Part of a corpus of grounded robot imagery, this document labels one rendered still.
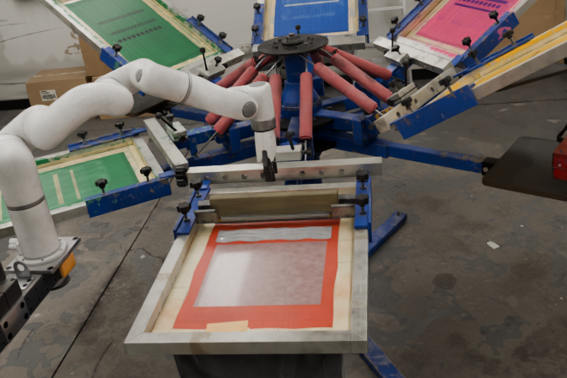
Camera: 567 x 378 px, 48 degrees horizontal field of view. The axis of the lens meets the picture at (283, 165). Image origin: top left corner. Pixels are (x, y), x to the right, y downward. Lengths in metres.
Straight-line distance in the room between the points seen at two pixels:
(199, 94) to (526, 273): 2.19
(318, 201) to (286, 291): 0.36
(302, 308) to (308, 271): 0.16
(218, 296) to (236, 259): 0.18
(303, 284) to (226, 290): 0.21
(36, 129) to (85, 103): 0.13
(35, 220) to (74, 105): 0.31
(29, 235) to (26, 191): 0.12
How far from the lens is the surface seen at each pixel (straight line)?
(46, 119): 1.66
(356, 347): 1.53
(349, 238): 1.93
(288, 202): 1.99
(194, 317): 1.72
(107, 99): 1.64
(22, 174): 1.66
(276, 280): 1.79
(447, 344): 3.00
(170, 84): 1.71
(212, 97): 1.73
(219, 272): 1.86
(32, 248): 1.76
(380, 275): 3.41
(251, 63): 2.75
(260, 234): 1.99
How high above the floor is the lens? 1.98
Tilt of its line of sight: 25 degrees down
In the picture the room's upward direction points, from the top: 7 degrees counter-clockwise
